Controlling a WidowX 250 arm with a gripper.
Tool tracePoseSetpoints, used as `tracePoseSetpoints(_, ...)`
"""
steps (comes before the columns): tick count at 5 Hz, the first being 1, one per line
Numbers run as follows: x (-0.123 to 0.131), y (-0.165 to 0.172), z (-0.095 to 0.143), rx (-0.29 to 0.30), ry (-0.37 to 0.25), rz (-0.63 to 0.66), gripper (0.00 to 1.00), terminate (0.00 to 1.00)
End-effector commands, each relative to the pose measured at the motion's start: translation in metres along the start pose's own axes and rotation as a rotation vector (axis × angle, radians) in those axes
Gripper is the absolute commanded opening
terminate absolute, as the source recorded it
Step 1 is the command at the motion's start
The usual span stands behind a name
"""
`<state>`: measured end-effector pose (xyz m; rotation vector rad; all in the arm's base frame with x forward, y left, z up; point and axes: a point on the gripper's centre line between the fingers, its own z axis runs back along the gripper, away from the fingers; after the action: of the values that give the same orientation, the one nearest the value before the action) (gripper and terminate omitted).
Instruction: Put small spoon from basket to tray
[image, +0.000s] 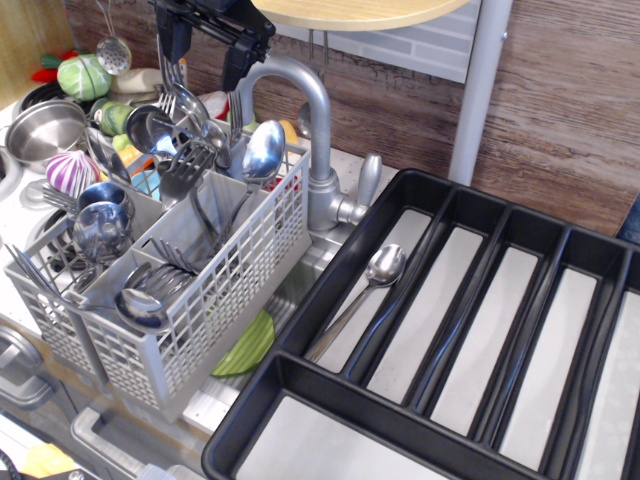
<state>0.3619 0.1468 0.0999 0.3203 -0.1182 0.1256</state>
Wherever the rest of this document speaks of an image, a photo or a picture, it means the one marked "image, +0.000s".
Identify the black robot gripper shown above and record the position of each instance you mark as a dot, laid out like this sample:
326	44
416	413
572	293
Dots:
226	21

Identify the steel ladle spoon at back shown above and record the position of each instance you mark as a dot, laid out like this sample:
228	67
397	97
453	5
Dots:
151	130

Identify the large steel spoon upright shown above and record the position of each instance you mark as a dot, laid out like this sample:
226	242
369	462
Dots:
261	162

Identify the steel fork in basket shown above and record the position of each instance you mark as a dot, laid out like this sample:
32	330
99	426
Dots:
185	169

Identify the round steel spoon bowls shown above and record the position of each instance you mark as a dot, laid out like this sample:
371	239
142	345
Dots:
103	227

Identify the stack of forks in basket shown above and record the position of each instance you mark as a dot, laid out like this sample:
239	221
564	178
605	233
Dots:
168	279

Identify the grey plastic cutlery basket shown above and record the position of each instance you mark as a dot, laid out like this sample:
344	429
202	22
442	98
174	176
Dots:
210	297

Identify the steel spoon front basket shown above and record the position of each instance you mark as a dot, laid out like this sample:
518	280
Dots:
138	309

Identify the steel spoon in tray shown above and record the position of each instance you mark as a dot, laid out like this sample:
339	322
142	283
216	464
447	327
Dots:
383	270

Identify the black cutlery tray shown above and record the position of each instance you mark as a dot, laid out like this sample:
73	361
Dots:
508	349

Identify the tall steel fork at back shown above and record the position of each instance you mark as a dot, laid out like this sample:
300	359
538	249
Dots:
172	78

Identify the steel fork back right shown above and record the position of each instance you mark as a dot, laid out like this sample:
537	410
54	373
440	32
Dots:
236	117

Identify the hanging steel skimmer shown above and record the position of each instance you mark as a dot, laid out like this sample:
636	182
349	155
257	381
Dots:
113	53

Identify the green toy can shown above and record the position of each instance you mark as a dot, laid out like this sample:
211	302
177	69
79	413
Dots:
110	116

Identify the green toy cabbage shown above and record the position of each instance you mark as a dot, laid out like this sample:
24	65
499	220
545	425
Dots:
83	78

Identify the round wooden shelf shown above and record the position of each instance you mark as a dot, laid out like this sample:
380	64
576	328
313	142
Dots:
355	15

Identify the purple white toy onion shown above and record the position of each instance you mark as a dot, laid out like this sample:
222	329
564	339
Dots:
72	172

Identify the steel pot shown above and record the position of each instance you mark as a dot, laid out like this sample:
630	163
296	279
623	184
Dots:
42	131

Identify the silver kitchen faucet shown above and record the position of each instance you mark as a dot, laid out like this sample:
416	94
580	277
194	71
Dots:
328	206

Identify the green toy plate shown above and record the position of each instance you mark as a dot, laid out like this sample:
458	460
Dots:
250	348

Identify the yellow toy at bottom left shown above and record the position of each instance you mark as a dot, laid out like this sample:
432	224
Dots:
46	460

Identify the grey metal post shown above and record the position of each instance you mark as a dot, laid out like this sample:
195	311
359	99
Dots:
490	36

